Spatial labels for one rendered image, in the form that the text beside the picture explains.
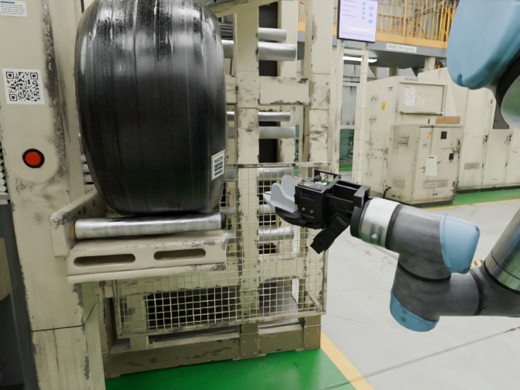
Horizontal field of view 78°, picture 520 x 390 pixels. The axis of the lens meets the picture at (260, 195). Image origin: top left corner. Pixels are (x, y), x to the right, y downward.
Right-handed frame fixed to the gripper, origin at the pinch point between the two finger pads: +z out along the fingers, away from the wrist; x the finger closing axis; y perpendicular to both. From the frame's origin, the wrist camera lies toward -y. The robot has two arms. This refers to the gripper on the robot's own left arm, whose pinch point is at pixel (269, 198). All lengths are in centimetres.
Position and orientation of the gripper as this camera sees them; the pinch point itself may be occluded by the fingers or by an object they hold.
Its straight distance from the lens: 65.0
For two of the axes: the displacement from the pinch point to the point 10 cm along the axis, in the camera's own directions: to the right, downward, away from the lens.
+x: -6.0, 4.7, -6.4
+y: -1.1, -8.5, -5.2
